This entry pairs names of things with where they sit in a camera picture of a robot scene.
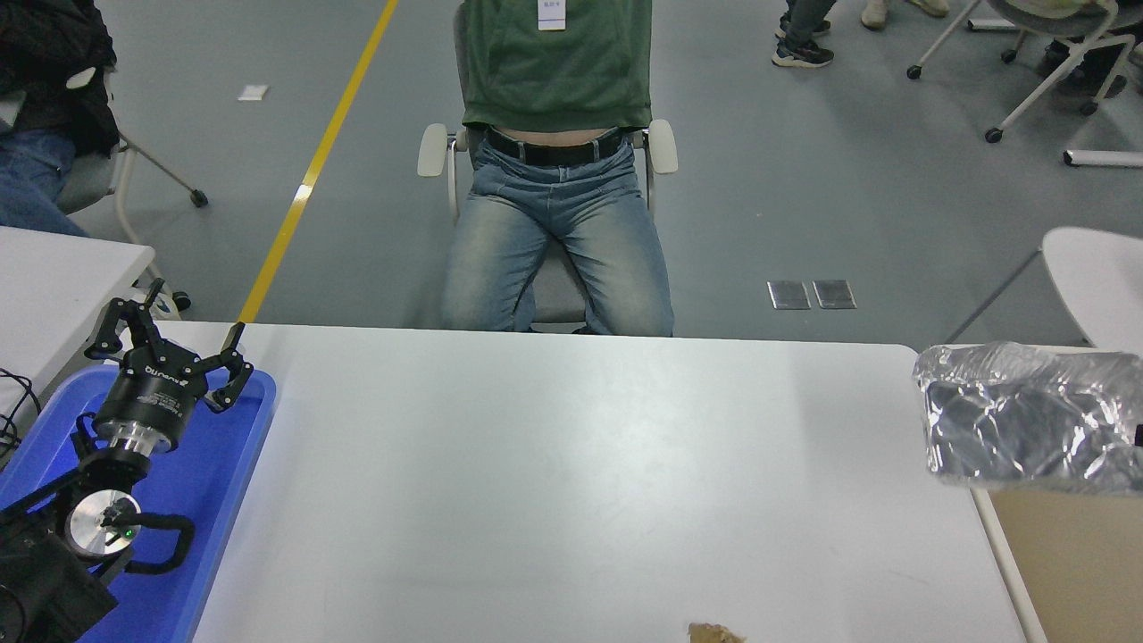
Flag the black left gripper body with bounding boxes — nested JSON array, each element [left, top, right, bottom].
[[93, 348, 211, 442]]

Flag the foil tray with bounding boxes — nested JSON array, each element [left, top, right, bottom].
[[913, 341, 1143, 497]]

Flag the white side table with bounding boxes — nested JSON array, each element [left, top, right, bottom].
[[0, 227, 157, 421]]

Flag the blue plastic tray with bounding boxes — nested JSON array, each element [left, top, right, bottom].
[[0, 364, 278, 643]]

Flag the grey wheeled chair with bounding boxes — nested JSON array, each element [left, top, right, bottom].
[[0, 63, 211, 315]]

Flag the person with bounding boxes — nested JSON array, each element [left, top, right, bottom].
[[440, 0, 676, 338], [1052, 31, 1143, 101], [862, 0, 951, 30], [0, 0, 121, 240], [772, 0, 837, 69]]

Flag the grey chair white armrests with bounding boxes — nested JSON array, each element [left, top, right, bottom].
[[417, 0, 679, 336]]

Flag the white rounded table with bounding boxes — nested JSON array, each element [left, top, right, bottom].
[[942, 227, 1143, 358]]

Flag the large pale bin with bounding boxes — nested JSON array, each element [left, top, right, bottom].
[[922, 343, 1143, 643]]

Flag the white-framed wheeled chair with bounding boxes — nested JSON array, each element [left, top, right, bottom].
[[906, 0, 1122, 144]]

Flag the white bar on floor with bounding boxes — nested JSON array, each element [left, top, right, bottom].
[[1063, 150, 1143, 170]]

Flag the thin black cable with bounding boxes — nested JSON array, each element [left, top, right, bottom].
[[0, 369, 42, 465]]

